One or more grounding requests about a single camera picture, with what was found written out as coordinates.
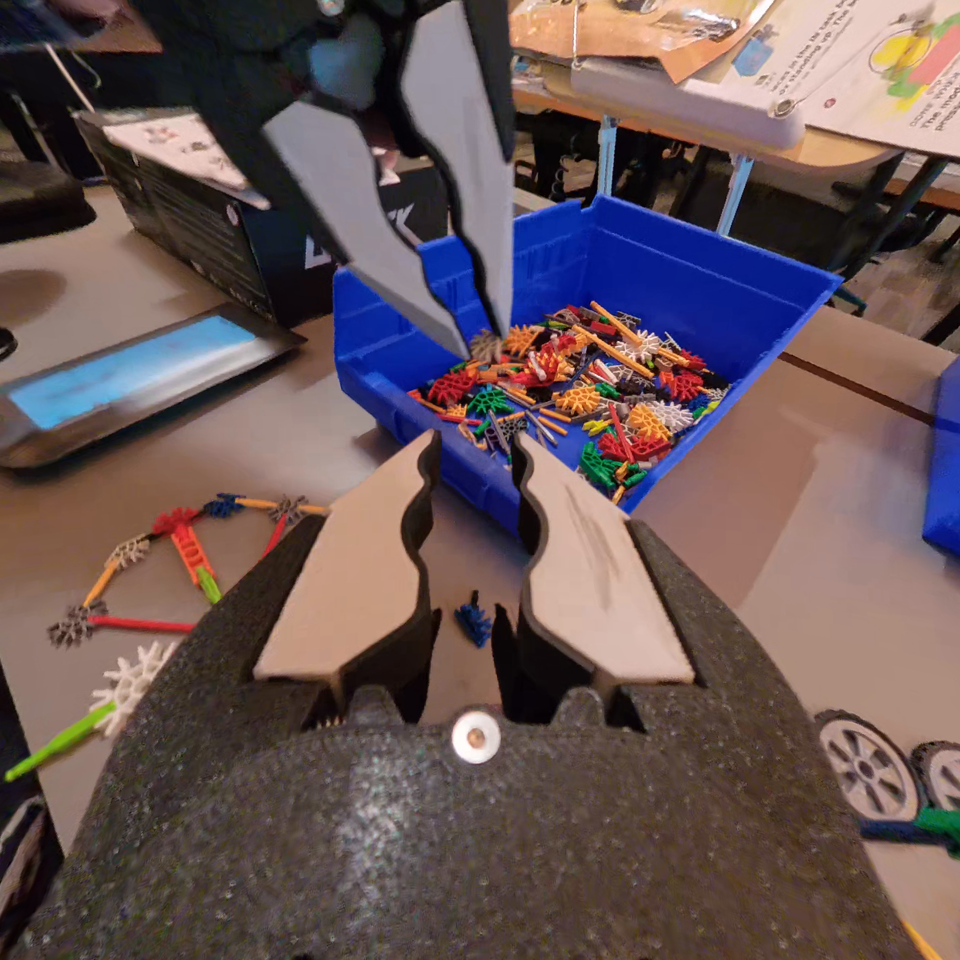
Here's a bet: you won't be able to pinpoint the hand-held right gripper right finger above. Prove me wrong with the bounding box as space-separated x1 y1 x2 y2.
511 433 696 687

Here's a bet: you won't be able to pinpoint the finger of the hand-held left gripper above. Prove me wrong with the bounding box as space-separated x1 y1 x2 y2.
399 0 517 340
261 99 472 363

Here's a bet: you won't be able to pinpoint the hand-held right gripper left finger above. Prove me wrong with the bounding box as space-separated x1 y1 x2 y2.
253 429 444 689

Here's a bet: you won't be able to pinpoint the colourful toy rod wheel assembly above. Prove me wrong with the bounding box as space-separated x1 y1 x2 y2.
3 491 331 783

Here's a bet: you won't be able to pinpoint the pile of toy construction pieces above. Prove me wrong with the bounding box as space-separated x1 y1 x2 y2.
408 300 732 505

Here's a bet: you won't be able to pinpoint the blue plastic bin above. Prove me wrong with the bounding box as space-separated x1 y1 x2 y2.
921 375 960 558
332 195 845 535

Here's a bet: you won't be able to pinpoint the printed instruction sheets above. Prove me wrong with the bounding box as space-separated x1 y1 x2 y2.
101 118 271 211

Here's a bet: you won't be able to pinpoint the blue connector with black rod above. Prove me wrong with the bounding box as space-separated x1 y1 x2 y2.
453 590 494 648

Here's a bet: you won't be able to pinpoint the black cardboard box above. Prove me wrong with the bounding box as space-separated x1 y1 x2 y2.
73 108 451 329

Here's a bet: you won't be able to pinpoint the crinkled plastic packaging bag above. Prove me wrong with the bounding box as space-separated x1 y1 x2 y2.
508 0 777 85

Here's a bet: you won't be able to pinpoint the dark padded seat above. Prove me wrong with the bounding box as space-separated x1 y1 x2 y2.
0 159 99 246

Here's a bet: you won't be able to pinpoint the toy vehicle model with wheels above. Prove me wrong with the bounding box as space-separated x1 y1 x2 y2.
813 708 960 861

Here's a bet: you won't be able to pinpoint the wooden side table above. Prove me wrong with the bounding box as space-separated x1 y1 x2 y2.
512 71 960 219

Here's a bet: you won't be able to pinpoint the colourful printed paper sheet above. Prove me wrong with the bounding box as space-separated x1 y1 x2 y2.
701 0 960 160

